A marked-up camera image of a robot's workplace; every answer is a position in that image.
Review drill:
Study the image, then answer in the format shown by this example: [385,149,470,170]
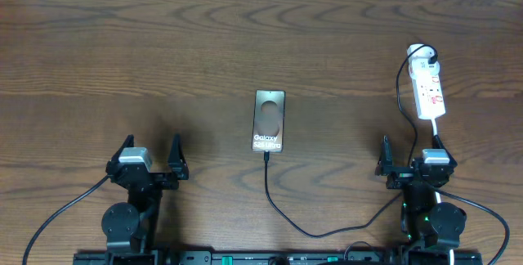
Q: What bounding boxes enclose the Galaxy S25 Ultra smartphone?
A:
[252,90,286,152]

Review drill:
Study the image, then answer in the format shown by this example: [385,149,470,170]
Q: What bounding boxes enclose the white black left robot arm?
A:
[101,134,189,264]

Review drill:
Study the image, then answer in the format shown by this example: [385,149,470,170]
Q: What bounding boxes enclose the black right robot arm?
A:
[375,136,467,264]

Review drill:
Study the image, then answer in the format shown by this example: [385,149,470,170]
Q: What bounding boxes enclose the black USB charging cable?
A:
[263,43,440,239]

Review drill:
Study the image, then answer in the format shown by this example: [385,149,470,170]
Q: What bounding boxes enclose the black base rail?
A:
[73,249,483,265]

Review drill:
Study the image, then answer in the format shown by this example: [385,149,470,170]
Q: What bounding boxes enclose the white power strip cord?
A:
[431,118,455,265]

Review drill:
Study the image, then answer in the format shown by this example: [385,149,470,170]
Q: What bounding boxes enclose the white power strip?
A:
[407,43,445,120]

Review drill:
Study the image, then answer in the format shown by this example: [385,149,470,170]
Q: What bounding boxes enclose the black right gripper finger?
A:
[432,134,458,168]
[375,136,395,176]

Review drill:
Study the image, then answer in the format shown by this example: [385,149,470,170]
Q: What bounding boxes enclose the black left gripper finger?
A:
[168,134,189,180]
[106,134,134,167]

